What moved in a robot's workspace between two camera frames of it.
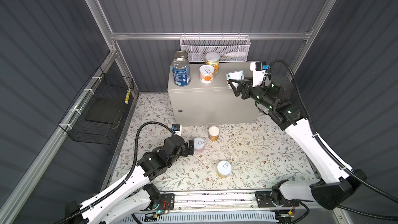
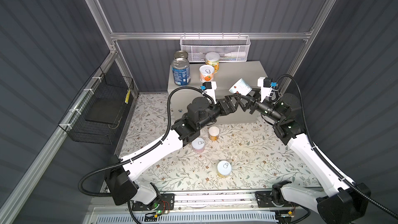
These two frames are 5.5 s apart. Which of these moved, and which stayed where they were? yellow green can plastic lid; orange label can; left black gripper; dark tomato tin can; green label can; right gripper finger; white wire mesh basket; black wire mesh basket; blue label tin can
Moved: left black gripper; right gripper finger; green label can
Stayed: blue label tin can; black wire mesh basket; yellow green can plastic lid; white wire mesh basket; dark tomato tin can; orange label can
